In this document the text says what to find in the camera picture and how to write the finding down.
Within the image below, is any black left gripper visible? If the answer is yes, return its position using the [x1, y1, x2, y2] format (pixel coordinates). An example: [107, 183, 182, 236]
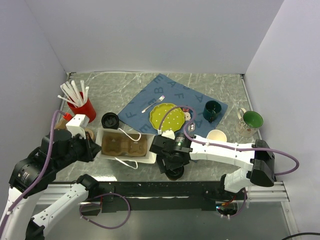
[54, 129, 102, 171]

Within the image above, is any brown pulp cup carrier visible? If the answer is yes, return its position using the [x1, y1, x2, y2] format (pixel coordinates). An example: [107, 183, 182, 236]
[101, 132, 148, 158]
[54, 118, 96, 141]

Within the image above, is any black cup lid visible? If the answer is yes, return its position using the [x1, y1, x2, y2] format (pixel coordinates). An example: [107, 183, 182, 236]
[165, 166, 185, 176]

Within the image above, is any blue white paper bag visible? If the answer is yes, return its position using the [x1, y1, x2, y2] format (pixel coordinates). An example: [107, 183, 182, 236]
[95, 128, 157, 165]

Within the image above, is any stack of brown paper cups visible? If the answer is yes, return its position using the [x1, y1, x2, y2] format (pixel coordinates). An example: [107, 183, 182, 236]
[206, 129, 227, 142]

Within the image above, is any brown paper cup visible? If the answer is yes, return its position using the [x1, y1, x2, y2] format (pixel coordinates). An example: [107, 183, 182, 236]
[166, 174, 182, 181]

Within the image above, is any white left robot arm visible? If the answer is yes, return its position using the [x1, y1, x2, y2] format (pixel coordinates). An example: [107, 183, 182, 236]
[0, 129, 101, 240]

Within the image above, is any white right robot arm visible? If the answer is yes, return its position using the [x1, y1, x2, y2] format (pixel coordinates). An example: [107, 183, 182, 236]
[149, 133, 275, 200]

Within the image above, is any stack of black lids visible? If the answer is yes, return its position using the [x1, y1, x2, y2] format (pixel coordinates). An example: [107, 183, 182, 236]
[101, 112, 120, 130]

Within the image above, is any silver spoon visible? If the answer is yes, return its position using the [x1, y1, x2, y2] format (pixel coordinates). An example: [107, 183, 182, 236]
[187, 122, 196, 132]

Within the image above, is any red straw holder cup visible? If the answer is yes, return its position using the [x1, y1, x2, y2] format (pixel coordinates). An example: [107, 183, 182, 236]
[67, 98, 97, 123]

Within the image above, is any silver fork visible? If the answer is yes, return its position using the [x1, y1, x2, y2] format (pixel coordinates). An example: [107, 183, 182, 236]
[141, 95, 165, 114]

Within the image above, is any dark green mug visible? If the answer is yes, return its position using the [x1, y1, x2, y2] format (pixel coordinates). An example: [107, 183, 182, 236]
[202, 100, 222, 123]

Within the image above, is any floral cream mug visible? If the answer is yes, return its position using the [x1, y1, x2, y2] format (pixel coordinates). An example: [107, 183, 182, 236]
[236, 108, 264, 138]

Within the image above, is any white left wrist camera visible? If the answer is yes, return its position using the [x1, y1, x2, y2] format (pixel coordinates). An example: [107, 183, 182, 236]
[68, 114, 89, 139]

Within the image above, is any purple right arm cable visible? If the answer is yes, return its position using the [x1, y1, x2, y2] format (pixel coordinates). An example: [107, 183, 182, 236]
[157, 106, 300, 176]

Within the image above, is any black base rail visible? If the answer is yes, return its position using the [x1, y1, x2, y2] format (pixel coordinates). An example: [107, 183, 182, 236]
[47, 179, 251, 213]

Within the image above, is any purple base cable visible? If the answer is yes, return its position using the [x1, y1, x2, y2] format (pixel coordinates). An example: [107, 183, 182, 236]
[79, 192, 131, 230]

